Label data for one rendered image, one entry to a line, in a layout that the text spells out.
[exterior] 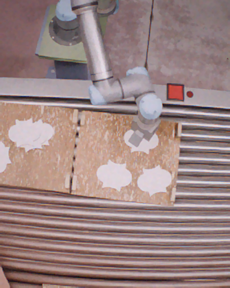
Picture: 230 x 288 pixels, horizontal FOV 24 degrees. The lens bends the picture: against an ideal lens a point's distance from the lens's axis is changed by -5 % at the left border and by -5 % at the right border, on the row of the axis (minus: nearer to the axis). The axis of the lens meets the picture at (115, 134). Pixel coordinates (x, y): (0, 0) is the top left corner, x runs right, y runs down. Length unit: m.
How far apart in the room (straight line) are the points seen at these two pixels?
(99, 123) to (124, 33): 1.32
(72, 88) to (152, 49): 1.21
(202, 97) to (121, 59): 1.14
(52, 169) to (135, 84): 0.53
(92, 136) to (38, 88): 0.32
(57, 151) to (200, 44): 1.59
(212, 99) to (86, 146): 0.58
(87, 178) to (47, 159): 0.18
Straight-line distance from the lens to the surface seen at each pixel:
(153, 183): 2.19
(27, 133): 2.22
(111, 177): 2.18
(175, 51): 3.46
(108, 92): 1.88
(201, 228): 2.21
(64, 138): 2.23
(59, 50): 2.42
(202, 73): 3.43
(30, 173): 2.20
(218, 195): 2.25
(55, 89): 2.33
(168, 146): 2.24
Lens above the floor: 3.07
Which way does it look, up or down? 72 degrees down
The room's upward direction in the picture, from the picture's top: 8 degrees clockwise
